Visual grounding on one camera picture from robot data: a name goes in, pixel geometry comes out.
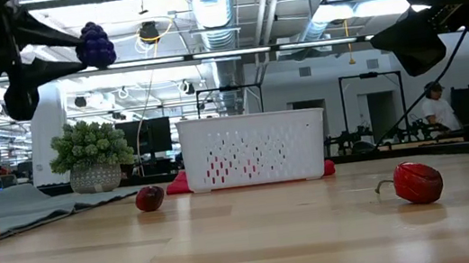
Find purple toy grape bunch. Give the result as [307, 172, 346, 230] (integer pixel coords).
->
[71, 18, 120, 72]

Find red bell pepper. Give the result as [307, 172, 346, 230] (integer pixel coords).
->
[371, 156, 447, 212]

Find dark red toy cherry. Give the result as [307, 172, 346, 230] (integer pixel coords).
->
[133, 184, 167, 214]

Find white pillar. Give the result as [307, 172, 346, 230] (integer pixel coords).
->
[20, 80, 77, 189]

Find green plant in patterned pot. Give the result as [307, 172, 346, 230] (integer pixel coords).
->
[43, 113, 140, 200]

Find person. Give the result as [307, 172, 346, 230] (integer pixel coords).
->
[417, 77, 463, 136]

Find black background monitors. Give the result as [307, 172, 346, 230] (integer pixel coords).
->
[113, 114, 175, 159]

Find grey cloth mat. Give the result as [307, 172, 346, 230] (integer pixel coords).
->
[0, 168, 156, 240]

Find black background robot arms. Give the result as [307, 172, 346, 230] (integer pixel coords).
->
[322, 114, 453, 159]

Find white perforated plastic basket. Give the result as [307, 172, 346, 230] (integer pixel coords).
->
[175, 102, 334, 198]

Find red cloth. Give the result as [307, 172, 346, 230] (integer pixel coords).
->
[163, 150, 338, 198]

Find long LED light bar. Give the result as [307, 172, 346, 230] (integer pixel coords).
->
[0, 13, 469, 95]

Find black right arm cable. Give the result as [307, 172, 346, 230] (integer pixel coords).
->
[360, 27, 469, 150]

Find black background station frame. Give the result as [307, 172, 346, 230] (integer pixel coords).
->
[337, 67, 411, 145]

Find yellow hanging cord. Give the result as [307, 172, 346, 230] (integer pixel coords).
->
[340, 18, 357, 67]

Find black camera with yellow cable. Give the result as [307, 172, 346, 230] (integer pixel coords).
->
[137, 19, 163, 48]

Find wide silver ventilation duct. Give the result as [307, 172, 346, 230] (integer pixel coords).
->
[185, 0, 256, 122]

